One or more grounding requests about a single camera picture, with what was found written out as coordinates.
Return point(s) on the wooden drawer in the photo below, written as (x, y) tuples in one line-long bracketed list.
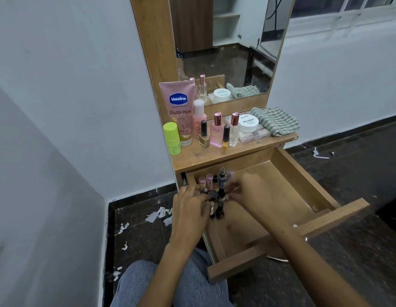
[(281, 188)]

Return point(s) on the white capped nail polish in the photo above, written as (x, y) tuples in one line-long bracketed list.
[(212, 214)]

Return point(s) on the yellow lip balm stick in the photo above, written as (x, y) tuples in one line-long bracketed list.
[(202, 181)]

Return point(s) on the white paper scrap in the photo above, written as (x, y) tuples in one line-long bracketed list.
[(117, 273), (124, 246), (122, 227)]

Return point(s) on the person's left forearm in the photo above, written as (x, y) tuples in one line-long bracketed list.
[(166, 274)]

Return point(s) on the gold nail polish bottle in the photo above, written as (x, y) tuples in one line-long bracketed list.
[(203, 135)]

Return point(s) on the glitter capped nail polish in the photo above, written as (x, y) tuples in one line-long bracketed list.
[(213, 196)]

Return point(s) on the pink Vaseline lotion tube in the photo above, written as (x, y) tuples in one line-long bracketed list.
[(178, 102)]

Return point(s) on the clear perfume bottle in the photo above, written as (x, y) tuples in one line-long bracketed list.
[(234, 131)]

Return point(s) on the wooden dressing table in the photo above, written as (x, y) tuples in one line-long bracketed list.
[(153, 44)]

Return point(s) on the green cylindrical stick container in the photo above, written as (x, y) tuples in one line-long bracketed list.
[(172, 137)]

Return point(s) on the person's right forearm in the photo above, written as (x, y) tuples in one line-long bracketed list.
[(306, 265)]

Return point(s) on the blue nail polish bottle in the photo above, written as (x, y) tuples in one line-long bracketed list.
[(222, 175)]

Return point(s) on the maroon nail polish bottle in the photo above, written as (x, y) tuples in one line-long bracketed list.
[(220, 211)]

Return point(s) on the nude nail polish bottle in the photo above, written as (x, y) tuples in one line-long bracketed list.
[(221, 195)]

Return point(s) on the person's right hand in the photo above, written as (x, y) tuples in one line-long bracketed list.
[(252, 198)]

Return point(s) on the clear box of mini bottles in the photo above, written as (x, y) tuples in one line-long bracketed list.
[(255, 134)]

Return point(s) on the yellow nail polish bottle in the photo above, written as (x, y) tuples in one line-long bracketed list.
[(225, 140)]

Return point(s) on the green checked cloth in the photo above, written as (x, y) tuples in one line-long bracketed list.
[(274, 121)]

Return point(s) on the dressing table mirror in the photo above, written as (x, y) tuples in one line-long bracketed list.
[(217, 60)]

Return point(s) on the person's left hand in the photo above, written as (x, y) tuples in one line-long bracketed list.
[(191, 217)]

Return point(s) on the person's grey jeans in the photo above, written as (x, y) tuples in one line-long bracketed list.
[(137, 284)]

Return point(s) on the small dark nail polish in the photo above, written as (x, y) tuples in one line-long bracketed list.
[(215, 179)]

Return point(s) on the pink bottle with white cap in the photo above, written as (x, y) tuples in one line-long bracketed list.
[(199, 116)]

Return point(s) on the white round jar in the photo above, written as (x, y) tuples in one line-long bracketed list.
[(248, 122)]

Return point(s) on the white barred window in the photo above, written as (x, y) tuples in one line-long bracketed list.
[(313, 25)]

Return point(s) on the torn white paper pile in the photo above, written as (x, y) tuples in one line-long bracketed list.
[(159, 214)]

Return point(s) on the pink perfume bottle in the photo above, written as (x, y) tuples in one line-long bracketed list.
[(217, 131)]

